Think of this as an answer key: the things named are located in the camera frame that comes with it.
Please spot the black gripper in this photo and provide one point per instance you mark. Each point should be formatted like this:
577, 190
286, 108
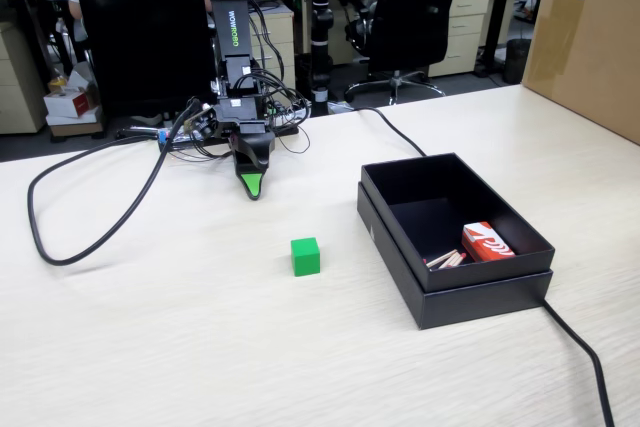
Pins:
235, 112

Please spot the green wooden cube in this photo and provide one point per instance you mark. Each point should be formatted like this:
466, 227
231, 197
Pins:
305, 257

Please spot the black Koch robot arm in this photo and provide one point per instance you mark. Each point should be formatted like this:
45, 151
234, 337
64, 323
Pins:
235, 22

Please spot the beige drawer cabinet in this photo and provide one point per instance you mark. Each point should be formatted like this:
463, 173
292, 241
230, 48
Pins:
275, 47
20, 87
462, 27

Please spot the black pole white rings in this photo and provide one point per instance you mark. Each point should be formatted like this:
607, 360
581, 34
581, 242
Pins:
321, 37

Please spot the flat brown carton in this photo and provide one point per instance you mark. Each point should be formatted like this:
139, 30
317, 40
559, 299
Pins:
75, 126

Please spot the black cardboard box tray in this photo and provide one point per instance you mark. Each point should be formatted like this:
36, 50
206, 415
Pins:
440, 182

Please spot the white red small carton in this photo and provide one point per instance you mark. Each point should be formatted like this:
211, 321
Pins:
70, 102

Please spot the wooden match red head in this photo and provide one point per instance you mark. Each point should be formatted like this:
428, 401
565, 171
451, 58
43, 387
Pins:
441, 257
447, 260
454, 261

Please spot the black mesh office chair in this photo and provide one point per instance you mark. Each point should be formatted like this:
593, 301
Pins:
415, 12

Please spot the orange white matchbox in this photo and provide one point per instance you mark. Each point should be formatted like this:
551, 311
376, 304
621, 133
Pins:
487, 243

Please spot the black mesh trash bin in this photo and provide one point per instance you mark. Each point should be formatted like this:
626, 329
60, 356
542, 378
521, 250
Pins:
517, 61

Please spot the large brown cardboard box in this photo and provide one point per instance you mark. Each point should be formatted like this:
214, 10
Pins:
590, 57

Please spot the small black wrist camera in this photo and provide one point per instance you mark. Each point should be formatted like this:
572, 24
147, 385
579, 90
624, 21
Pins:
202, 122

